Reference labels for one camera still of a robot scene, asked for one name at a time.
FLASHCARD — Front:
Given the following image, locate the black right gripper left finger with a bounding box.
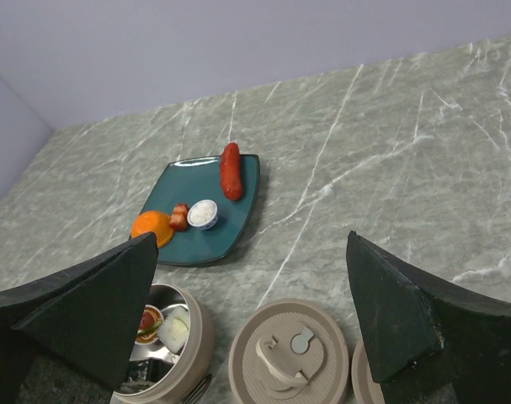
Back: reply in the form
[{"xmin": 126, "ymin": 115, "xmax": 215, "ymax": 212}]
[{"xmin": 0, "ymin": 232, "xmax": 158, "ymax": 403}]

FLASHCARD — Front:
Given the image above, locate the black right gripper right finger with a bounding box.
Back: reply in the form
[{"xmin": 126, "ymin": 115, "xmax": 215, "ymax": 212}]
[{"xmin": 346, "ymin": 231, "xmax": 511, "ymax": 403}]

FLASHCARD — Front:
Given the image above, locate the white sushi roll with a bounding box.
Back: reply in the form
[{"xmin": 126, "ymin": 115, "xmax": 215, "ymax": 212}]
[{"xmin": 157, "ymin": 306, "xmax": 190, "ymax": 354}]

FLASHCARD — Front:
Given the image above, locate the orange half fruit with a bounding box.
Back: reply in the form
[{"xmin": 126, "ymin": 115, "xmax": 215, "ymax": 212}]
[{"xmin": 130, "ymin": 210, "xmax": 174, "ymax": 248}]

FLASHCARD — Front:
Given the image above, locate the red sausage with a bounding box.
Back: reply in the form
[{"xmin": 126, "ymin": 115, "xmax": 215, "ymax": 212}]
[{"xmin": 220, "ymin": 142, "xmax": 243, "ymax": 201}]

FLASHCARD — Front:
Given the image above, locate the right steel lunch container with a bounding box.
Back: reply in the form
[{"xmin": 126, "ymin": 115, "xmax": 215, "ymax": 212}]
[{"xmin": 113, "ymin": 284, "xmax": 216, "ymax": 403}]

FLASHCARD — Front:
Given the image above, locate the beige lid right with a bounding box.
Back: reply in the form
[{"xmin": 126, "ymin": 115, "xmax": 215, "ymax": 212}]
[{"xmin": 351, "ymin": 338, "xmax": 385, "ymax": 404}]

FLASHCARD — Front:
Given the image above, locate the red bacon roll piece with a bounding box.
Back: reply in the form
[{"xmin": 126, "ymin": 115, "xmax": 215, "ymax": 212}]
[{"xmin": 169, "ymin": 204, "xmax": 189, "ymax": 231}]

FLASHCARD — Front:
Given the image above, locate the small white rice bowl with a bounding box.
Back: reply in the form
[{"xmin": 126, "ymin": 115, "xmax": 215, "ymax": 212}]
[{"xmin": 187, "ymin": 199, "xmax": 219, "ymax": 231}]

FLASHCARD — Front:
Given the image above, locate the teal square plate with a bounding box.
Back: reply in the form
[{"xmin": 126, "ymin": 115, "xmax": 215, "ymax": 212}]
[{"xmin": 130, "ymin": 153, "xmax": 260, "ymax": 266}]

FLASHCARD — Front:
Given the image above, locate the beige lid with handle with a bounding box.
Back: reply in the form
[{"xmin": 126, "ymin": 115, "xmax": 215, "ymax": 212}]
[{"xmin": 228, "ymin": 299, "xmax": 350, "ymax": 403}]

